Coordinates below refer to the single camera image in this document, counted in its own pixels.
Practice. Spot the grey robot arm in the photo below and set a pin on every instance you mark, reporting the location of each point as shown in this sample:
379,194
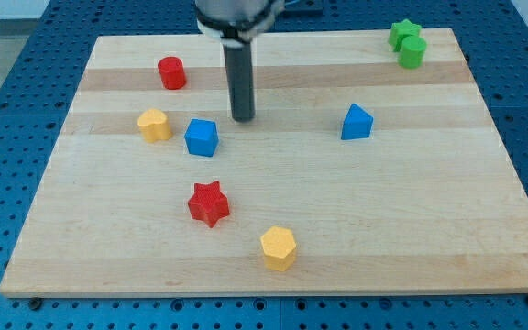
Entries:
235,23

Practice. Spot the red star block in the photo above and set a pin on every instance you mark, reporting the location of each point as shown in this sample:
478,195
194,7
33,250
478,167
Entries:
208,203

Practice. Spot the yellow heart block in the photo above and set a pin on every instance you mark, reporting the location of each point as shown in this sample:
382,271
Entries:
154,125

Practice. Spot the green star block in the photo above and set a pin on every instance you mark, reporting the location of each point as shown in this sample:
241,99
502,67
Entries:
401,30

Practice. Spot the blue cube block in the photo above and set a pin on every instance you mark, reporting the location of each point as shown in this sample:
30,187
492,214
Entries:
201,137

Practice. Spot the yellow hexagon block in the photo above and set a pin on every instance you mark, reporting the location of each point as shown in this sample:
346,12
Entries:
279,248

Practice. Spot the blue triangle block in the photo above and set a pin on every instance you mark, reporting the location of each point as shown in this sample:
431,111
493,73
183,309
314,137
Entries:
357,124

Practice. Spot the wooden board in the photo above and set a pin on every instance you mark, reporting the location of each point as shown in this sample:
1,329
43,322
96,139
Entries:
428,204

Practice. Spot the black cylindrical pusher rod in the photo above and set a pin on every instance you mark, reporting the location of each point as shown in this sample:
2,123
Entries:
240,81

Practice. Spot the red cylinder block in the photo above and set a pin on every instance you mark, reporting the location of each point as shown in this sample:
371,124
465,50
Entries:
172,73

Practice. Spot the green cylinder block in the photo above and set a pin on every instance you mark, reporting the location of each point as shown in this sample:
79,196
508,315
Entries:
412,52

